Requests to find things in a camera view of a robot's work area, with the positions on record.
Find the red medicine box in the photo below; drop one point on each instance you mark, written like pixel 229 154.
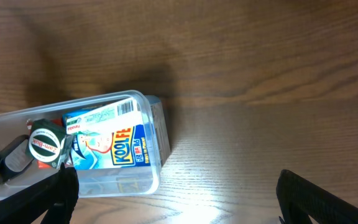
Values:
pixel 42 163

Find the white green box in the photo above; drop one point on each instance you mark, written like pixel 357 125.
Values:
pixel 106 119

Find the clear plastic container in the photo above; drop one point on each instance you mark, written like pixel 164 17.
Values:
pixel 50 146

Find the blue cool fever box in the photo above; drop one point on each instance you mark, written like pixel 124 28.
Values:
pixel 123 148

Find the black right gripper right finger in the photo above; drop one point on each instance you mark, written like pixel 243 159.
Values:
pixel 302 201

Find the small green square box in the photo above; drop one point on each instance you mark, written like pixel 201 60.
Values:
pixel 48 144

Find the white capped dark bottle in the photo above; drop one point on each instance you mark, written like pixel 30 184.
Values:
pixel 14 160

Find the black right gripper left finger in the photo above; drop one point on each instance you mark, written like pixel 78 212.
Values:
pixel 54 197

